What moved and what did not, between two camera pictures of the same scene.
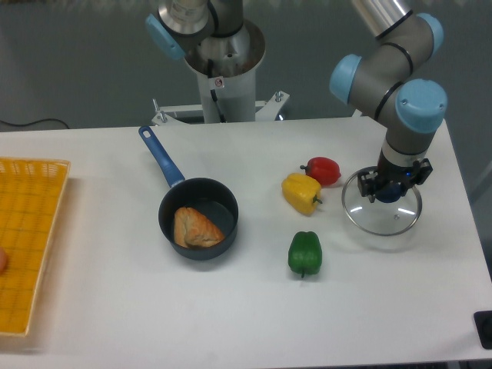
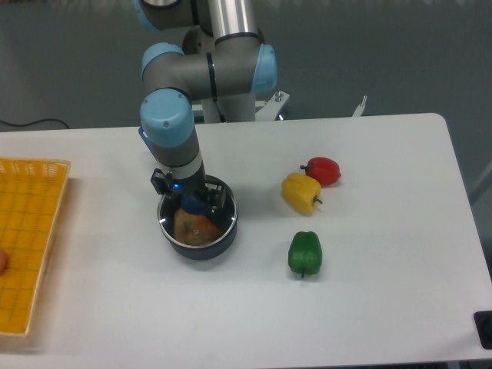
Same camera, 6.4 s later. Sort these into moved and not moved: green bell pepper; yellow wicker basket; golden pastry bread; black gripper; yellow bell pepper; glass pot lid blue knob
Moved: black gripper; glass pot lid blue knob
Not moved: green bell pepper; yellow wicker basket; golden pastry bread; yellow bell pepper
